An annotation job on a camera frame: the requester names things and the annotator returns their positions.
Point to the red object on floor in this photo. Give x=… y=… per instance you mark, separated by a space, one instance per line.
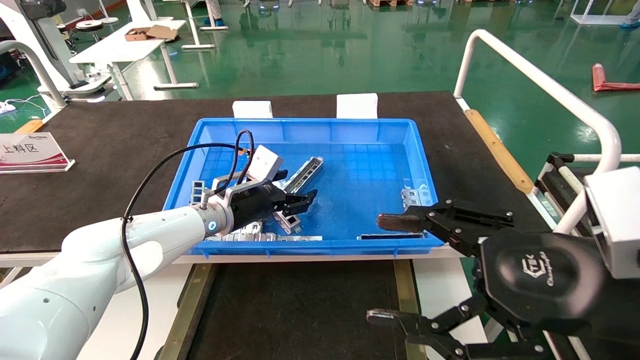
x=607 y=82

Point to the metal bracket with square cutouts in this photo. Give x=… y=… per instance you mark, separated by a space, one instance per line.
x=290 y=223

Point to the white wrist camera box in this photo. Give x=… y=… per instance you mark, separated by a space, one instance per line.
x=617 y=225
x=265 y=162

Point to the long metal channel bracket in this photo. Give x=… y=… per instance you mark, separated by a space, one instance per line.
x=305 y=172

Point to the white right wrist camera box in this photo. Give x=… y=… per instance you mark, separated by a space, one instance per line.
x=617 y=225

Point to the white desk with cardboard box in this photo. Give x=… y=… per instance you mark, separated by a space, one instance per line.
x=115 y=50

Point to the flat slotted metal strip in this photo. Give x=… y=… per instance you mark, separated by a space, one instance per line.
x=245 y=232

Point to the white foam block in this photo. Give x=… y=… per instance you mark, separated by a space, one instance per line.
x=252 y=109
x=357 y=106

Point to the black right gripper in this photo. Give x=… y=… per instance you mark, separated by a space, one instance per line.
x=540 y=280

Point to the open brown cardboard box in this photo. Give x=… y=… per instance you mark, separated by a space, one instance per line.
x=150 y=33

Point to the thin flat metal strip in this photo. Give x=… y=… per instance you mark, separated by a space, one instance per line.
x=300 y=238

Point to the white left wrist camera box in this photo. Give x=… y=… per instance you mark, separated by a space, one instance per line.
x=265 y=162

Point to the wooden edge strip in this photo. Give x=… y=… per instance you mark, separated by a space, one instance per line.
x=500 y=152
x=30 y=126

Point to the white power strip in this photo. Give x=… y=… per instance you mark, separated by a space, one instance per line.
x=7 y=107

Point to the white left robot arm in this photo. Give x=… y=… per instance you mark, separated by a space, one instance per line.
x=75 y=280

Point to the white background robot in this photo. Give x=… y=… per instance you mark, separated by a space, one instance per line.
x=42 y=50

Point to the short metal bracket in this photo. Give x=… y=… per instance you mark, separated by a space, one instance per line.
x=417 y=197

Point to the large blue plastic bin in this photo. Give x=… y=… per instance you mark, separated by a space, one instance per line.
x=360 y=170

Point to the red white acrylic sign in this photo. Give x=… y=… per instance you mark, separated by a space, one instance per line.
x=30 y=152

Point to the white tubular railing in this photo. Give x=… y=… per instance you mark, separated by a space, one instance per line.
x=612 y=150
x=45 y=75

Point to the perforated metal plate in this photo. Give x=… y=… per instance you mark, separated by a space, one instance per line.
x=198 y=192

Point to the black table mat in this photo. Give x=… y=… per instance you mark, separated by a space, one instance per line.
x=100 y=200

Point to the black topped cart white tubes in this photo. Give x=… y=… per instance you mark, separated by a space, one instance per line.
x=550 y=187

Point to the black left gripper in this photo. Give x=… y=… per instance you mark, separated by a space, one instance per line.
x=255 y=205

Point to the dark thin metal strip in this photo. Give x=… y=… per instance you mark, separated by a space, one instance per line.
x=390 y=236

